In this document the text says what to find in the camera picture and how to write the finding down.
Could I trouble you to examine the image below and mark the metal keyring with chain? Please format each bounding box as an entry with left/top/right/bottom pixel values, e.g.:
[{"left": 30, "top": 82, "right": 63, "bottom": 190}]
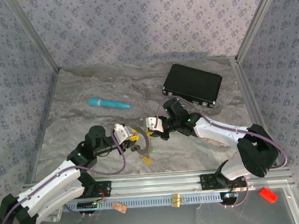
[{"left": 129, "top": 124, "right": 154, "bottom": 158}]

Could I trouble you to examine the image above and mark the teal pen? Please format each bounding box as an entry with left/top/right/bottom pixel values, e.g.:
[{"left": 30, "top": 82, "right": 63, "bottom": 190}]
[{"left": 87, "top": 95, "right": 132, "bottom": 111}]

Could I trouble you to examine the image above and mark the black hard case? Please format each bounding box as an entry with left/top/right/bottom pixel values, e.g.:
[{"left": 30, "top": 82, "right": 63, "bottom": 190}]
[{"left": 160, "top": 60, "right": 225, "bottom": 111}]

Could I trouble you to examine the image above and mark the brown stick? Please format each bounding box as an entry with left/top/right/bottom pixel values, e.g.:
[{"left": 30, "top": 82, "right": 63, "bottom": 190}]
[{"left": 204, "top": 136, "right": 225, "bottom": 147}]

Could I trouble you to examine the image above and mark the orange tag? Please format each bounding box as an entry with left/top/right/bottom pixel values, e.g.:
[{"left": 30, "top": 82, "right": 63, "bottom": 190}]
[{"left": 112, "top": 200, "right": 128, "bottom": 214}]

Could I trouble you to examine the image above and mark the small controller board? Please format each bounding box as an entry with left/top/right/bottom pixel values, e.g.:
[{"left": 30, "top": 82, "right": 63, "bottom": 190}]
[
  {"left": 77, "top": 200, "right": 99, "bottom": 211},
  {"left": 220, "top": 192, "right": 239, "bottom": 205}
]

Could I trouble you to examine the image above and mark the red plastic block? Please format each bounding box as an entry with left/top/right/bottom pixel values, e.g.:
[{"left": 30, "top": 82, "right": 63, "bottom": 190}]
[{"left": 258, "top": 186, "right": 279, "bottom": 204}]

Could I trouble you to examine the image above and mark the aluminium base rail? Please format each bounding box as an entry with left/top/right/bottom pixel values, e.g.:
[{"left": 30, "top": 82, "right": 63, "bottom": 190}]
[{"left": 21, "top": 165, "right": 295, "bottom": 203}]

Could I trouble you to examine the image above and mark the slotted grey cable duct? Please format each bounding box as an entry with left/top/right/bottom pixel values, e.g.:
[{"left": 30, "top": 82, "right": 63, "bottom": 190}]
[{"left": 62, "top": 190, "right": 224, "bottom": 213}]

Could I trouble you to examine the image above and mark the aluminium side rail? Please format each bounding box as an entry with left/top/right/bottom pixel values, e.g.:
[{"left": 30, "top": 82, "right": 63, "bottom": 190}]
[{"left": 229, "top": 55, "right": 280, "bottom": 170}]

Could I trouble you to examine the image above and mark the short purple base cable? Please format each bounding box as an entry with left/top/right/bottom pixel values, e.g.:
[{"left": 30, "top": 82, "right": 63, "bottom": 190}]
[
  {"left": 220, "top": 175, "right": 250, "bottom": 209},
  {"left": 62, "top": 200, "right": 93, "bottom": 218}
]

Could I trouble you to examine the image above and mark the aluminium frame post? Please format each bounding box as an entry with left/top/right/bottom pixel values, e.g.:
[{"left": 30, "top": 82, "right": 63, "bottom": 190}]
[
  {"left": 5, "top": 0, "right": 61, "bottom": 76},
  {"left": 231, "top": 0, "right": 288, "bottom": 64}
]

